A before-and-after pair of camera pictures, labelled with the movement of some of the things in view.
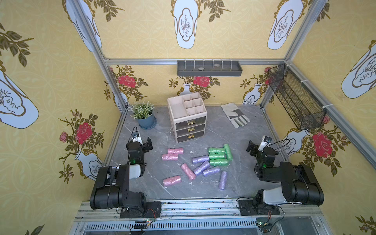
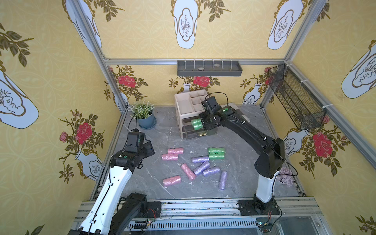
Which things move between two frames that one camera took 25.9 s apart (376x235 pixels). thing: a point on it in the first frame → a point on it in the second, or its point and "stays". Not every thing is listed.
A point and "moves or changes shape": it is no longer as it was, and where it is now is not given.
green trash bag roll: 216,150 stays
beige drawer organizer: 188,113 moves or changes shape
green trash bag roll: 229,154 → 197,122
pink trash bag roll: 176,151 stays
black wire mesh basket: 305,111 stays
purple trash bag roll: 199,170 stays
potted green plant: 143,111 stays
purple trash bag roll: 223,179 stays
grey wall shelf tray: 209,68 stays
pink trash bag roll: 191,175 stays
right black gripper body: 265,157 → 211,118
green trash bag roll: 219,162 → 197,125
